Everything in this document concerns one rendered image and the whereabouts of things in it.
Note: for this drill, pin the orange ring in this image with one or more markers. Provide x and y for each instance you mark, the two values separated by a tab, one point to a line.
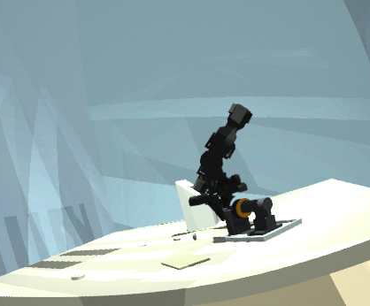
240	214

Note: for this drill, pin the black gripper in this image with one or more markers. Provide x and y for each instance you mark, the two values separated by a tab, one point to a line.
212	200

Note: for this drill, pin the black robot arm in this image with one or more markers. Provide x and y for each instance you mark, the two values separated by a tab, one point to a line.
222	145

